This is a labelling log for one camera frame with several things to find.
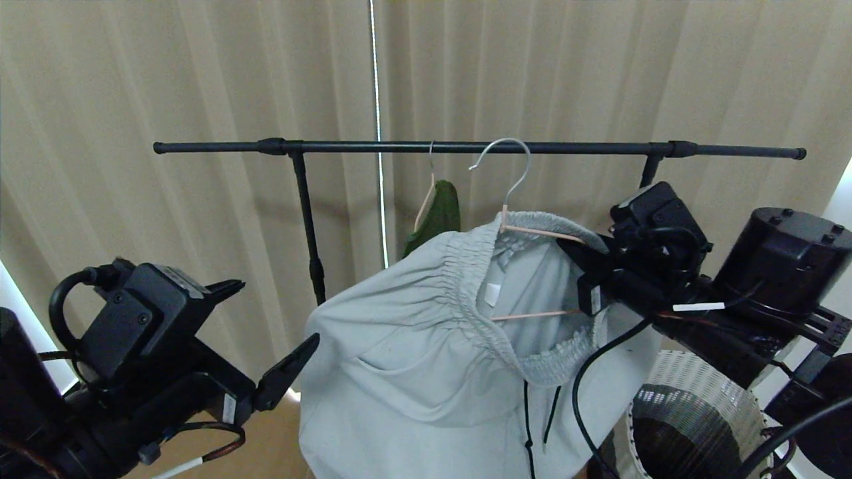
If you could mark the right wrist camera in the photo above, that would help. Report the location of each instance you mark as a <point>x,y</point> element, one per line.
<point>659,213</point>

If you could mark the white laundry basket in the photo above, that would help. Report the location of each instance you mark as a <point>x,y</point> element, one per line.
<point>705,399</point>

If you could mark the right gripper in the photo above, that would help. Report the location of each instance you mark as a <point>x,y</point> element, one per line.
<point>632,289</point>

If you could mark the black clothes rack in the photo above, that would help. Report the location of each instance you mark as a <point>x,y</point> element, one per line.
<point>566,148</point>

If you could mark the pale grey garment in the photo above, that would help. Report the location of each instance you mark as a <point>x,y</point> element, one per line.
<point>399,359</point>

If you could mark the pink clothes hanger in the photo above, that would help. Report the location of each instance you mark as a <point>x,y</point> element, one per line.
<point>423,209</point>
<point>532,231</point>

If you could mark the green printed t-shirt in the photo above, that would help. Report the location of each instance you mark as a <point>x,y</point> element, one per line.
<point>439,219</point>

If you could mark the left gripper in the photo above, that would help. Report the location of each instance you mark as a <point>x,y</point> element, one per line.
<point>173,399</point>

